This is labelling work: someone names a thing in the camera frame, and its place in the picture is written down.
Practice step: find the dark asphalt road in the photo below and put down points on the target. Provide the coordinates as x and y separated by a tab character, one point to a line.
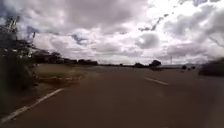
120	103

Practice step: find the dark tree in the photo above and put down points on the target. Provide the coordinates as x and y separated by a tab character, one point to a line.
155	63

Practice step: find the row of distant trees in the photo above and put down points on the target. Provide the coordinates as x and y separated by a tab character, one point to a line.
60	59

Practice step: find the thin pole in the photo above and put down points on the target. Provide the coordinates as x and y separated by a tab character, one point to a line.
171	60

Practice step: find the dry grass verge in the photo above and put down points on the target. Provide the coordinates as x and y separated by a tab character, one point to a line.
53	75

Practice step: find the tall dark bush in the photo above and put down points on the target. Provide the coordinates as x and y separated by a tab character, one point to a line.
11	63

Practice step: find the low dark bush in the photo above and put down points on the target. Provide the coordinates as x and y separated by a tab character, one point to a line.
213	68

